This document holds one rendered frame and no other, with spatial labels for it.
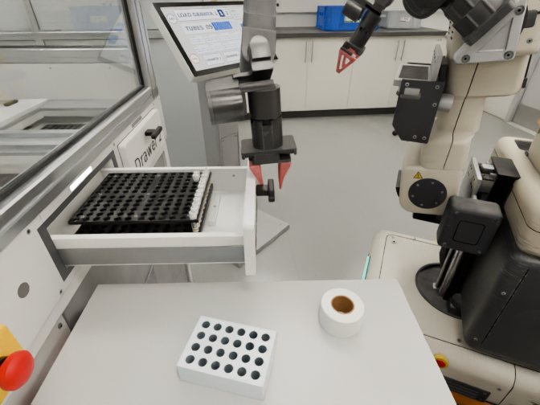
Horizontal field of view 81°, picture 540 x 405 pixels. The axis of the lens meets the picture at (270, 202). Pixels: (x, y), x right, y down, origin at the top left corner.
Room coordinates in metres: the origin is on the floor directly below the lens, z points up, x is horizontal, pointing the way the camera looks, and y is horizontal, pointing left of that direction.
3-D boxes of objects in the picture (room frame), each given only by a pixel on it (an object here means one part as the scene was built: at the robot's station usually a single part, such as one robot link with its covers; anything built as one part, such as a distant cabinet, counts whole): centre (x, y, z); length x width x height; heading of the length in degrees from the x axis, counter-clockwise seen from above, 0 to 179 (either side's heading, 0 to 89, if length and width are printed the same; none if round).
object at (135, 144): (0.83, 0.35, 0.87); 0.29 x 0.02 x 0.11; 1
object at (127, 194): (0.52, 0.24, 0.87); 0.22 x 0.18 x 0.06; 91
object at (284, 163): (0.56, 0.00, 0.94); 0.07 x 0.07 x 0.09; 4
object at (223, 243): (0.52, 0.25, 0.86); 0.40 x 0.26 x 0.06; 91
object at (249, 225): (0.52, 0.04, 0.87); 0.29 x 0.02 x 0.11; 1
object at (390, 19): (4.16, -1.48, 0.99); 0.40 x 0.31 x 0.17; 97
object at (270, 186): (0.53, 0.01, 0.91); 0.07 x 0.04 x 0.01; 1
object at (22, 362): (0.19, 0.29, 0.88); 0.04 x 0.03 x 0.04; 1
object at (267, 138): (0.56, 0.01, 1.01); 0.10 x 0.07 x 0.07; 94
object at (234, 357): (0.26, 0.06, 0.78); 0.12 x 0.08 x 0.04; 77
